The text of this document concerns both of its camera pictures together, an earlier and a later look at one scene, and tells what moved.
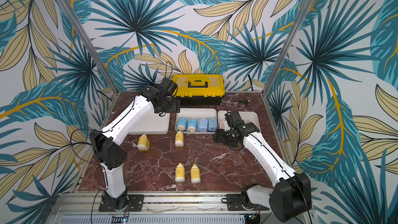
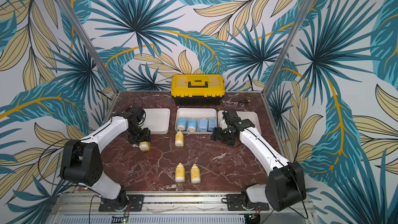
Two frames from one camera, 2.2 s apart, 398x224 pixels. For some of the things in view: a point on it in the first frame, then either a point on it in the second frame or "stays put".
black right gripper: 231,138 stays put
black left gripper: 175,107 → 146,137
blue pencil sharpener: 182,123 stays put
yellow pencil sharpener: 195,175 stays put
